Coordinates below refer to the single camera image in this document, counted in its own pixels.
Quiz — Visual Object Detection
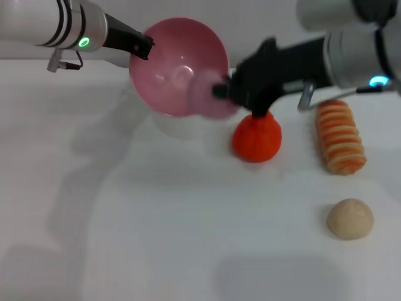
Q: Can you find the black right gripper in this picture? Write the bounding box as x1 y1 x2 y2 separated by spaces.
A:
212 36 330 119

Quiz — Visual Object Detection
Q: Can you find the arm cable with plug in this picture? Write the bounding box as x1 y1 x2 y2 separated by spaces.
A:
46 50 85 73
296 80 392 111

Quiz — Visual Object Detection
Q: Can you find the beige round bun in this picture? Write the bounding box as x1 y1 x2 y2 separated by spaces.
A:
326 198 375 241

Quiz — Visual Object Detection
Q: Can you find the orange striped bread roll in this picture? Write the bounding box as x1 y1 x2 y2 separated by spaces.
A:
315 99 367 175

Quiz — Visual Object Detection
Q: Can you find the orange toy pear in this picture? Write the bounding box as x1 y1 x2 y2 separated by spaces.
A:
232 111 283 163

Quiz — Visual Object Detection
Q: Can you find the pink plastic bowl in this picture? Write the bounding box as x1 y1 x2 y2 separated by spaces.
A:
128 17 229 119

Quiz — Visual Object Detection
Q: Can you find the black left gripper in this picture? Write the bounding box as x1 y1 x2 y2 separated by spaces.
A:
105 14 155 60

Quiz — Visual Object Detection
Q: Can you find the right arm cable with plug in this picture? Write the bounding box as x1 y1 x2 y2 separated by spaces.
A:
296 80 392 111

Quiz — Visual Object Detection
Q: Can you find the pink toy peach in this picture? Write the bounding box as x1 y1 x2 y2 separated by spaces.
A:
187 70 241 120

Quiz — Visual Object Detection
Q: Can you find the left arm cable with plug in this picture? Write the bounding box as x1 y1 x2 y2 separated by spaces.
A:
46 50 85 73

